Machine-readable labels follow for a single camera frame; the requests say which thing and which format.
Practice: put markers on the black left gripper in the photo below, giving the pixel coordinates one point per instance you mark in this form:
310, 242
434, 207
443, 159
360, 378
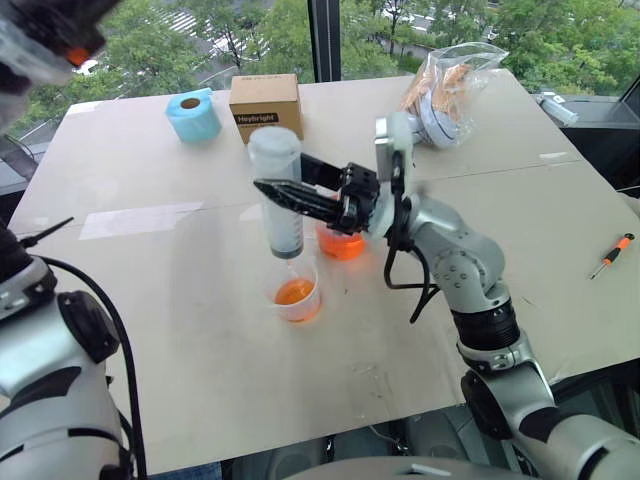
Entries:
55, 22

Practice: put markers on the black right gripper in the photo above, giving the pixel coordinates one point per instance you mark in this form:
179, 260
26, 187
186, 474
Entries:
359, 200

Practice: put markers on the large clear plastic syringe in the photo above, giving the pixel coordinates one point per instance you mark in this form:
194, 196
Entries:
280, 220

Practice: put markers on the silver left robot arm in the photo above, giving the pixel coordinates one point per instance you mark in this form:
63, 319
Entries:
50, 400

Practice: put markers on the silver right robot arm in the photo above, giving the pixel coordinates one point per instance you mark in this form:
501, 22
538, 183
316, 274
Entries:
470, 250

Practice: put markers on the orange plastic cup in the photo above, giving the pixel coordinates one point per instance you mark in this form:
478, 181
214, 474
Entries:
342, 245

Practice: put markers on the clear cup with red liquid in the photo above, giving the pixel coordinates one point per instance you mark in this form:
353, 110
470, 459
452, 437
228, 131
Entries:
297, 295

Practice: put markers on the brown cardboard box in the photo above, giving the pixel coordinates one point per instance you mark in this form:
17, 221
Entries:
267, 107

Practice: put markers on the blue tissue roll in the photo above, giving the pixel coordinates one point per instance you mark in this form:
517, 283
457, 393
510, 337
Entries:
195, 117

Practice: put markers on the clear plastic bag with items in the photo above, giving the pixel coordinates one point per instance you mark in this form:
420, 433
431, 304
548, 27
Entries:
440, 100

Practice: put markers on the clear tape strip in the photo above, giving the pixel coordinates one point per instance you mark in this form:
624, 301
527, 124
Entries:
140, 220

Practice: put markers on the white object on cabinet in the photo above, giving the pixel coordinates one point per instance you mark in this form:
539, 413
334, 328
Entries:
557, 107

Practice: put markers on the black side cabinet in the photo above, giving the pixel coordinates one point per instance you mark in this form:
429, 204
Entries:
605, 140

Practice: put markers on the orange black screwdriver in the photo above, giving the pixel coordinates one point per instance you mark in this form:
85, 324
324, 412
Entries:
612, 255

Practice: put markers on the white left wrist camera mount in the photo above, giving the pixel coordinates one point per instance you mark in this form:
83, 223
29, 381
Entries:
30, 55

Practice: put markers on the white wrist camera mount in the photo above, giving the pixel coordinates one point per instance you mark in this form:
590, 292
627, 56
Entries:
30, 55
392, 145

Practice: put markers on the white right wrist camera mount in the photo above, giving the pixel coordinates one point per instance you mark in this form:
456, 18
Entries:
392, 145

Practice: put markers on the dark window frame post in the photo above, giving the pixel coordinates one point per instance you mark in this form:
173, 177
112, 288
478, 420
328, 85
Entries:
325, 40

